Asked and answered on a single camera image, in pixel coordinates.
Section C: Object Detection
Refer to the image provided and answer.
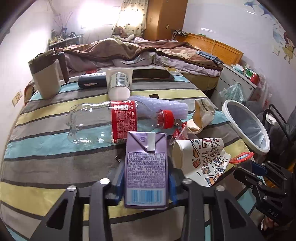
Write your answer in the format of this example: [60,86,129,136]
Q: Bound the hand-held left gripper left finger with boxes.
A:
[30,160,125,241]

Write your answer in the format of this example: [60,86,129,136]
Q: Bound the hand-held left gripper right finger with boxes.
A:
[168,158,264,241]

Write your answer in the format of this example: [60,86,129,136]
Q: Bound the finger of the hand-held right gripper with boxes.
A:
[251,162,289,192]
[233,167,281,204]

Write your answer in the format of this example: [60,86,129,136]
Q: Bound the purple milk carton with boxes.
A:
[124,131,170,209]

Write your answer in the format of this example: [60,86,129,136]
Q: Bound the white trash bin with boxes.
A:
[222,100,271,155]

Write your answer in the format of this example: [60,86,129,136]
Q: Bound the beige paper cup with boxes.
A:
[186,98,215,135]

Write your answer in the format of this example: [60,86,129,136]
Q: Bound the lilac foam net sleeve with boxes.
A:
[129,95,189,121]

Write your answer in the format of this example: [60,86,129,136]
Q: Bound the small cup with red lid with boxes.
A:
[230,152,255,171]

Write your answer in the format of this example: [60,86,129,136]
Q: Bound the printed white paper cup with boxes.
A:
[172,137,232,188]

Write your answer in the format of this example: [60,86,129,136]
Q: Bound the red and clear plastic wrapper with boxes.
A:
[170,122,192,146]

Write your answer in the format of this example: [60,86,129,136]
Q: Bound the black armchair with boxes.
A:
[261,104,296,169]

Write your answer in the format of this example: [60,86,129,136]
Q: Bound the clear plastic bottle red label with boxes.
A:
[67,100,174,144]

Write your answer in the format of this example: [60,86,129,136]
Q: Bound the white and red plastic bag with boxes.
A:
[254,80,272,106]

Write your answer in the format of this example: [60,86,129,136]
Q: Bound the clear plastic bag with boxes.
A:
[218,83,240,102]

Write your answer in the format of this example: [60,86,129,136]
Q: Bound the white nightstand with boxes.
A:
[217,64,264,102]

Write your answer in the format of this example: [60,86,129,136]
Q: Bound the striped tablecloth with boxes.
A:
[0,70,257,241]

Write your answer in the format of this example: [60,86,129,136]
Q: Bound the white squeeze tube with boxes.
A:
[106,68,133,100]

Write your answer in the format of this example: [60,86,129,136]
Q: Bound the dark blue case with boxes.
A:
[77,72,109,88]

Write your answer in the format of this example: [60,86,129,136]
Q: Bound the black smartphone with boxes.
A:
[131,69,175,82]

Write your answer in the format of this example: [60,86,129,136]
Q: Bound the lilac quilt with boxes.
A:
[65,52,222,78]

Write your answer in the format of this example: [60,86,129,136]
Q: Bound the wooden bed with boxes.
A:
[54,32,244,93]

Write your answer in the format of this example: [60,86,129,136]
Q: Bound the blue clothing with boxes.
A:
[195,51,222,64]

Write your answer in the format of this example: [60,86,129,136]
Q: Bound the beige mug with brown lid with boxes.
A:
[28,49,70,100]

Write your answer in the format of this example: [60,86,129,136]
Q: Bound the brown blanket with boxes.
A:
[62,38,201,67]

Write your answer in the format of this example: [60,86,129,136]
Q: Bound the cluttered desk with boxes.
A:
[47,35,85,50]

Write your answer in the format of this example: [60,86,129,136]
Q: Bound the brown teddy bear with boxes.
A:
[113,26,127,39]

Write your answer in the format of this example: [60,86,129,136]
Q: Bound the wooden wardrobe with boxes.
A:
[143,0,188,42]

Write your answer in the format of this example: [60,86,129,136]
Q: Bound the dried branches in vase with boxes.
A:
[53,11,72,37]

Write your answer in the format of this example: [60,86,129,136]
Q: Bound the window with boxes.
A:
[76,0,121,37]

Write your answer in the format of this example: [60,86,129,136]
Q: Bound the patterned curtain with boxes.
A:
[111,0,148,37]

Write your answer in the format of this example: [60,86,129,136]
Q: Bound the cartoon wall stickers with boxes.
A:
[252,0,296,64]

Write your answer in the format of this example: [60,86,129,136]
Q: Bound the wall socket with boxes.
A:
[11,91,23,107]

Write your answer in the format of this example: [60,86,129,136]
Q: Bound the power strip with cables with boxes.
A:
[172,29,188,41]

